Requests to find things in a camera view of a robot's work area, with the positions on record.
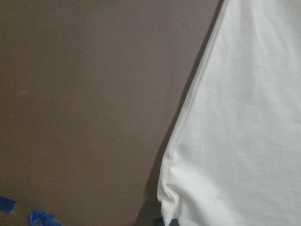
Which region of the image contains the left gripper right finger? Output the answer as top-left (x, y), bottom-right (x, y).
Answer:
top-left (169, 219), bottom-right (179, 226)

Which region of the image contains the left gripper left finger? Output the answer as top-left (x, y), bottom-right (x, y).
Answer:
top-left (153, 218), bottom-right (164, 226)

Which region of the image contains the cream long-sleeve cat shirt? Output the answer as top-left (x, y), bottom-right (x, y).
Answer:
top-left (157, 0), bottom-right (301, 226)

